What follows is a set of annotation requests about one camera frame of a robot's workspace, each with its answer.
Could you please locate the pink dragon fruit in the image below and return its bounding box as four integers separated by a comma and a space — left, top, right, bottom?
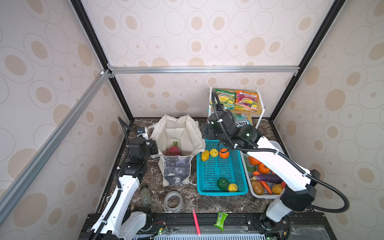
166, 141, 181, 156

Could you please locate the green yellow snack bag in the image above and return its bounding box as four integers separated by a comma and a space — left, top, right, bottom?
215, 89, 236, 110

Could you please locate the white canvas grocery bag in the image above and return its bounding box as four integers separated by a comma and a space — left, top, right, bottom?
149, 115, 206, 187

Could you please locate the pink orange snack bag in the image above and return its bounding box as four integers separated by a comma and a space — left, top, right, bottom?
235, 91, 259, 113

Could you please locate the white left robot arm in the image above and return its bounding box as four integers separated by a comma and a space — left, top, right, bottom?
79, 127, 158, 240

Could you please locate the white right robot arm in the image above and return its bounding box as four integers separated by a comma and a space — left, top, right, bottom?
202, 111, 316, 223

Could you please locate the green Fox's candy bag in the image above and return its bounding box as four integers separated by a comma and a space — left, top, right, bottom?
234, 113, 253, 128

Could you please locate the small yellow pear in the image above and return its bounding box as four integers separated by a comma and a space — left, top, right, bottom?
210, 149, 219, 158

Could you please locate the orange fruit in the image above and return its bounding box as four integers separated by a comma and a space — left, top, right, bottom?
219, 148, 230, 159

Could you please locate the wrinkled yellow lemon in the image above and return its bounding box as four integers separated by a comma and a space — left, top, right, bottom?
201, 150, 210, 162

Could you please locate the small glass spice jar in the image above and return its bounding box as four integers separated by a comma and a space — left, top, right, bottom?
141, 185, 151, 208

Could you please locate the teal plastic basket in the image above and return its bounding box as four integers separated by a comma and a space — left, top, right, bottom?
197, 150, 248, 197

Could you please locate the white wooden two-tier shelf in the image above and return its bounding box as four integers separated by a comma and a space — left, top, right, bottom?
202, 89, 265, 148

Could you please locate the orange tomato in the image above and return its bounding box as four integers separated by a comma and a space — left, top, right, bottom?
248, 156, 261, 166

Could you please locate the green bell pepper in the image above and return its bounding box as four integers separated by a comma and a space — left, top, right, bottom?
217, 178, 230, 191

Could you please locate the orange carrot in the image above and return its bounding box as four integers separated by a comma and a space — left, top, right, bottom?
253, 171, 273, 194

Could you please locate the small yellow fruit front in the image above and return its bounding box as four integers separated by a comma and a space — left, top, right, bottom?
228, 183, 239, 193

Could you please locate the clear tape roll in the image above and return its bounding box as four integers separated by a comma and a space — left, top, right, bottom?
164, 191, 183, 213

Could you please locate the small orange pumpkin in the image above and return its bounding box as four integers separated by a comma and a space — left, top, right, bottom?
258, 163, 271, 175

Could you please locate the white plastic basket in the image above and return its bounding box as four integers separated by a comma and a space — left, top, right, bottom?
241, 153, 279, 199

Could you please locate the brown potato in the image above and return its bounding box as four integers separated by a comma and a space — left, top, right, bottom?
251, 180, 264, 196

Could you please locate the purple eggplant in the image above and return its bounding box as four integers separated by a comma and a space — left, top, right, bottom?
250, 174, 283, 184

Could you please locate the yellow orange mango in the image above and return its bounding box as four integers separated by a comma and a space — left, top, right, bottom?
272, 184, 284, 195

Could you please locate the green wrapped snack packet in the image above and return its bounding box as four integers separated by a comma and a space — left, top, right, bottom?
214, 212, 228, 231

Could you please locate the pink pen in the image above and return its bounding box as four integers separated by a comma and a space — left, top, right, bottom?
192, 208, 201, 236

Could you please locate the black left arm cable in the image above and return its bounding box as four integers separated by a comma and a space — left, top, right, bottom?
116, 116, 142, 187

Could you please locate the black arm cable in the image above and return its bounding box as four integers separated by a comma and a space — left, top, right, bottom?
116, 116, 142, 187
211, 90, 350, 214

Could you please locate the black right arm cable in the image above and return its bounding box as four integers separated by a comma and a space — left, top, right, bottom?
211, 90, 350, 214

